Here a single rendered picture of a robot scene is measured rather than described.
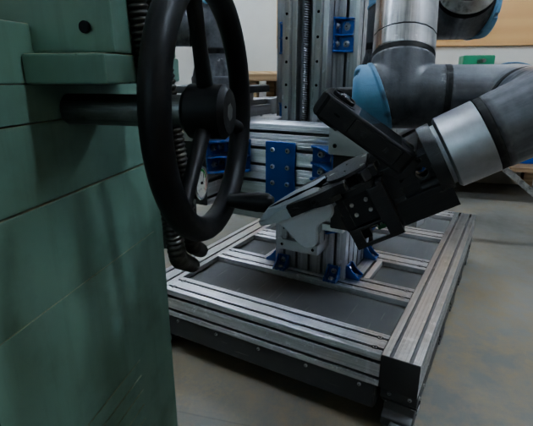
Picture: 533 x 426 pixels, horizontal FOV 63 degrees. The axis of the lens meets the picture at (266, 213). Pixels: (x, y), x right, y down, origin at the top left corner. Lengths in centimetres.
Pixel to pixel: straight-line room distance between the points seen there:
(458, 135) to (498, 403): 107
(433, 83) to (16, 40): 44
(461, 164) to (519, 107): 7
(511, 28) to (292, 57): 279
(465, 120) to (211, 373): 111
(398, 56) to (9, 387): 55
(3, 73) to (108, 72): 10
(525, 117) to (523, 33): 346
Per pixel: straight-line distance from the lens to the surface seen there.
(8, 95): 51
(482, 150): 45
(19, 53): 53
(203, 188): 82
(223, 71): 127
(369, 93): 53
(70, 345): 62
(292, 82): 126
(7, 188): 51
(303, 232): 49
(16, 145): 52
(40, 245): 55
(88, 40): 51
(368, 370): 113
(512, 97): 46
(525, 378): 156
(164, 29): 39
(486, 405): 141
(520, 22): 390
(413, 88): 53
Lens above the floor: 85
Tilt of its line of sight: 18 degrees down
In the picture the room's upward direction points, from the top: straight up
